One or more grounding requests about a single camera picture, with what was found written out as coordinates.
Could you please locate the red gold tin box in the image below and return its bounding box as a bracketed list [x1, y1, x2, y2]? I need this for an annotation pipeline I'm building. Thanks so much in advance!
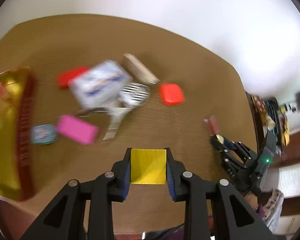
[0, 67, 36, 201]

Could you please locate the small blue tin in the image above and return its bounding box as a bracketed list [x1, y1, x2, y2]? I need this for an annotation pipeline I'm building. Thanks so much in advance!
[30, 125, 57, 145]

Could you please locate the cluttered shelf in background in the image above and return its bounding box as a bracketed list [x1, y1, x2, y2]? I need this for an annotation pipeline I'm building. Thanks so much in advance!
[246, 93, 300, 155]

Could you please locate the clear plastic floss box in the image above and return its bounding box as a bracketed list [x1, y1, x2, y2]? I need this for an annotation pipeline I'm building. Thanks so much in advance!
[68, 60, 132, 108]

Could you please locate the pink rectangular eraser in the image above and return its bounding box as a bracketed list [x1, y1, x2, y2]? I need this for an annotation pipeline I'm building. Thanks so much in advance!
[56, 115, 98, 145]

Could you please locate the red rounded square tin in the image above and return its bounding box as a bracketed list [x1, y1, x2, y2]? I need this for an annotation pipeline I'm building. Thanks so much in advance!
[159, 83, 185, 106]

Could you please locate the red flat block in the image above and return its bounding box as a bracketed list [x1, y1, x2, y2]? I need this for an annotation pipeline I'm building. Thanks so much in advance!
[57, 66, 89, 89]

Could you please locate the small maroon tube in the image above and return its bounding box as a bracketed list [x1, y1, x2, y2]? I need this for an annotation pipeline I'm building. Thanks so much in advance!
[204, 115, 220, 135]

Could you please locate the yellow cube box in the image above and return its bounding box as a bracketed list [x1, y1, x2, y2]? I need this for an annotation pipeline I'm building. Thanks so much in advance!
[130, 148, 167, 185]

